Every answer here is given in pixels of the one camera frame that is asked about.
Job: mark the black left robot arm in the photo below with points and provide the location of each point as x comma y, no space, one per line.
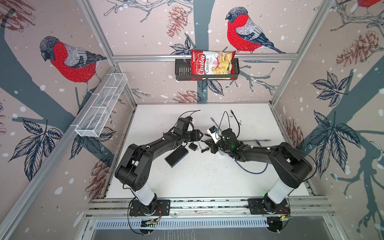
135,166

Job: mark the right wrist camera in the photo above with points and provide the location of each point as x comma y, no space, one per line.
214,133

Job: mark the aluminium mounting rail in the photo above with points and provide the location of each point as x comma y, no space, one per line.
209,207

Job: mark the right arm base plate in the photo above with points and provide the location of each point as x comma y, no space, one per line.
260,206

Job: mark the red cassava chips bag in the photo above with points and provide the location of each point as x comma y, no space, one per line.
205,63

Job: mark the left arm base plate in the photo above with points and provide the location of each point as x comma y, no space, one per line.
160,208

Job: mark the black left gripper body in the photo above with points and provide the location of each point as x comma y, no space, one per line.
194,136

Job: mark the white wire mesh shelf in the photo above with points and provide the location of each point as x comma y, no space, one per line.
98,113

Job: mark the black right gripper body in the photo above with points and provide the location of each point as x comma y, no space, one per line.
219,145

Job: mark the black wall basket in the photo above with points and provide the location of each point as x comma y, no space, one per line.
183,72

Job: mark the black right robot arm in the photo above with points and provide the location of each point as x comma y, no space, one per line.
290,165

